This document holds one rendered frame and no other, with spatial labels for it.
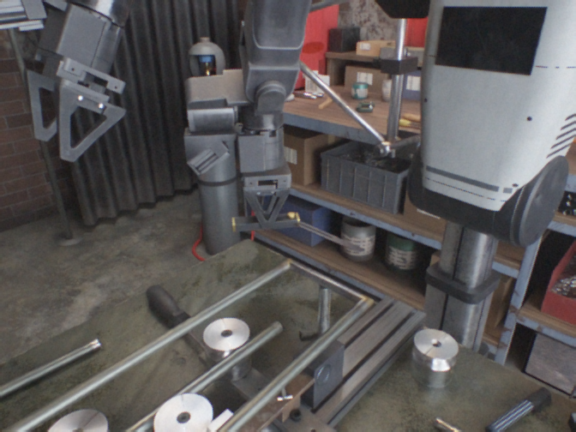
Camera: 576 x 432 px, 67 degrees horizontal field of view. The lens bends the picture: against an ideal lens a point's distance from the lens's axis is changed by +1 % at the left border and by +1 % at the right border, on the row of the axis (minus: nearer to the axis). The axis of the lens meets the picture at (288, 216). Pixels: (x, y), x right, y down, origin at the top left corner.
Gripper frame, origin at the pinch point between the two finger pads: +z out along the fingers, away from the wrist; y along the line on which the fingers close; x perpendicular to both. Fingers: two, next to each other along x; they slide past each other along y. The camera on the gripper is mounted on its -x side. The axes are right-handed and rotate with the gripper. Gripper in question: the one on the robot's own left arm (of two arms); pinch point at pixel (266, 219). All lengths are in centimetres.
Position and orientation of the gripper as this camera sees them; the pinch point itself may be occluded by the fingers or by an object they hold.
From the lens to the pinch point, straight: 66.1
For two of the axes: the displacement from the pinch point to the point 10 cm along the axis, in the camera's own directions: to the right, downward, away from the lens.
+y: 1.4, 4.5, -8.8
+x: 9.9, -0.7, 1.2
